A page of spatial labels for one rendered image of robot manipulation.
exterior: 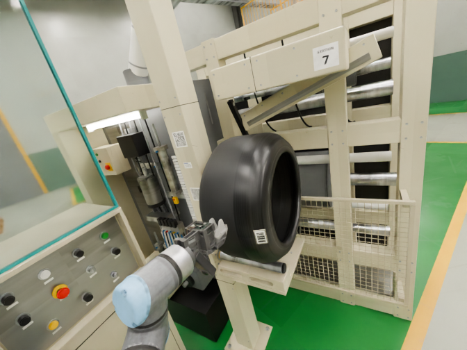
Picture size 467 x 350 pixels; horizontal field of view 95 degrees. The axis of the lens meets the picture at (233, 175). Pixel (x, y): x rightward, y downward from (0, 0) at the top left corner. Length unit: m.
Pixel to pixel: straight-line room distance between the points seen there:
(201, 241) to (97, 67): 9.86
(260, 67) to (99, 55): 9.57
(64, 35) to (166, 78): 9.50
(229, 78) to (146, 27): 0.39
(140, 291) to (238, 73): 0.94
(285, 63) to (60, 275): 1.27
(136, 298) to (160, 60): 0.85
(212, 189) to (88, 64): 9.65
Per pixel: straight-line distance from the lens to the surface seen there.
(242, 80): 1.11
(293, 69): 1.02
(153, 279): 0.53
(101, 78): 10.22
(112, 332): 1.34
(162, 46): 1.03
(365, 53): 1.13
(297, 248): 1.28
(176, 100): 1.00
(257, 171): 0.76
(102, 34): 10.70
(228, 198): 0.77
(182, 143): 1.04
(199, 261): 0.65
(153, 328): 0.60
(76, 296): 1.24
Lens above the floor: 1.64
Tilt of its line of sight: 19 degrees down
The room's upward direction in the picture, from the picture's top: 14 degrees counter-clockwise
